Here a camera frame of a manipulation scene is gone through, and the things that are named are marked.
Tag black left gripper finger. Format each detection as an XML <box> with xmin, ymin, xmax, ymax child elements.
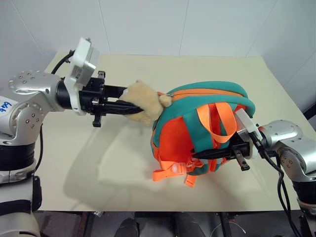
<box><xmin>105</xmin><ymin>100</ymin><xmax>145</xmax><ymax>116</ymax></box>
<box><xmin>103</xmin><ymin>85</ymin><xmax>129</xmax><ymax>98</ymax></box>

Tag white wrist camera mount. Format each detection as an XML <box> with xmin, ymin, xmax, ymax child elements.
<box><xmin>63</xmin><ymin>37</ymin><xmax>100</xmax><ymax>116</ymax></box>
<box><xmin>236</xmin><ymin>108</ymin><xmax>264</xmax><ymax>158</ymax></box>

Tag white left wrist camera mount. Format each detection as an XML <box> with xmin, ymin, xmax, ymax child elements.
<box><xmin>63</xmin><ymin>37</ymin><xmax>100</xmax><ymax>116</ymax></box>

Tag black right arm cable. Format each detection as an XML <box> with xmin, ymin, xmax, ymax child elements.
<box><xmin>255</xmin><ymin>138</ymin><xmax>301</xmax><ymax>237</ymax></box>

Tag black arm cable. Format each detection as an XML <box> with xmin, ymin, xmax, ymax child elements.
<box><xmin>255</xmin><ymin>138</ymin><xmax>301</xmax><ymax>237</ymax></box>
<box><xmin>33</xmin><ymin>123</ymin><xmax>44</xmax><ymax>177</ymax></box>

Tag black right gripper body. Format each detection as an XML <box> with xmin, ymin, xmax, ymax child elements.
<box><xmin>228</xmin><ymin>133</ymin><xmax>251</xmax><ymax>171</ymax></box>

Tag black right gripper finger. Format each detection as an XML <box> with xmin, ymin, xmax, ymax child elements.
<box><xmin>191</xmin><ymin>147</ymin><xmax>234</xmax><ymax>160</ymax></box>

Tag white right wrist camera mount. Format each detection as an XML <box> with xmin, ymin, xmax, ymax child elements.
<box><xmin>236</xmin><ymin>108</ymin><xmax>264</xmax><ymax>158</ymax></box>

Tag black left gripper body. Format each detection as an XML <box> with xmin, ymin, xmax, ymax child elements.
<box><xmin>78</xmin><ymin>71</ymin><xmax>107</xmax><ymax>128</ymax></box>

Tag orange and teal backpack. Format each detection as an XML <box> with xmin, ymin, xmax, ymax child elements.
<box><xmin>150</xmin><ymin>80</ymin><xmax>256</xmax><ymax>188</ymax></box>

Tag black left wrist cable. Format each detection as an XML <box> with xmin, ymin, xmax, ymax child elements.
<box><xmin>50</xmin><ymin>50</ymin><xmax>76</xmax><ymax>75</ymax></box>

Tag beige plush toy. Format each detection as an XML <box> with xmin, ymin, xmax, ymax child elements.
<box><xmin>119</xmin><ymin>79</ymin><xmax>173</xmax><ymax>127</ymax></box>

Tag small dark rounded shape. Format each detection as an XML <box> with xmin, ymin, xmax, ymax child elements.
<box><xmin>118</xmin><ymin>217</ymin><xmax>141</xmax><ymax>237</ymax></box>

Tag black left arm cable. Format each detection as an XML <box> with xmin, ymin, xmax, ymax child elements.
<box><xmin>33</xmin><ymin>123</ymin><xmax>44</xmax><ymax>177</ymax></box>

